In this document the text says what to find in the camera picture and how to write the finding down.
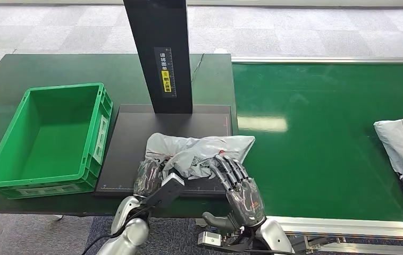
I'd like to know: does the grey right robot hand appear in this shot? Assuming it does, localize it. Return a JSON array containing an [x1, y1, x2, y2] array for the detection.
[[201, 154, 267, 233]]

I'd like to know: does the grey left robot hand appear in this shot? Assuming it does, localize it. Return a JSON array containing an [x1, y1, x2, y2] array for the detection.
[[133, 158, 171, 198]]

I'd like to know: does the grey package with red print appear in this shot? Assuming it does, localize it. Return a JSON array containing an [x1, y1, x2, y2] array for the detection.
[[144, 132, 256, 181]]

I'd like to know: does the black inbound scanner machine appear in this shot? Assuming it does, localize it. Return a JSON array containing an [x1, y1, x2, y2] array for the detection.
[[94, 0, 233, 199]]

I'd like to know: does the green conveyor belt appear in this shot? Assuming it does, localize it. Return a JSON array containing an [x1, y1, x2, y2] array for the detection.
[[231, 62, 403, 223]]

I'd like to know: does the white crate side label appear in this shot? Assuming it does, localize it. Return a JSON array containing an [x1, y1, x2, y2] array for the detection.
[[93, 114, 110, 165]]

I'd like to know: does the white crate end label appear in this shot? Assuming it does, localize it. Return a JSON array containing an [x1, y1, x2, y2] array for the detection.
[[15, 183, 82, 197]]

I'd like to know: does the green plastic crate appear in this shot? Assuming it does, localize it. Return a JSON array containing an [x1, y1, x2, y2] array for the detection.
[[0, 82, 114, 200]]

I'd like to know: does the black and yellow column label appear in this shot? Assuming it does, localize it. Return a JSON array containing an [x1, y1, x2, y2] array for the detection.
[[153, 46, 178, 98]]

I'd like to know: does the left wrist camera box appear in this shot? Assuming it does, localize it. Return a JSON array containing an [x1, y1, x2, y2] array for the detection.
[[142, 172, 186, 209]]

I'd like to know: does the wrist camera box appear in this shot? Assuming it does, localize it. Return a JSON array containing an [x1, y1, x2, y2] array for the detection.
[[197, 230, 224, 248], [142, 172, 186, 209]]

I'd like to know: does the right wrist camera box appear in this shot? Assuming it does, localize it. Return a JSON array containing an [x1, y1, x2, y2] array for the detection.
[[197, 230, 224, 248]]

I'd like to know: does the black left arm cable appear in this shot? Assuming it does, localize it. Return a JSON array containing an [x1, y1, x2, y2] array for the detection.
[[81, 206, 155, 255]]

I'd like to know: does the aluminium conveyor frame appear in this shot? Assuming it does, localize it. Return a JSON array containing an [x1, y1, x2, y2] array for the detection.
[[195, 56, 403, 255]]

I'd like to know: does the thin black table cable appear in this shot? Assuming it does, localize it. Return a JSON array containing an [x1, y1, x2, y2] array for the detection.
[[191, 53, 206, 83]]

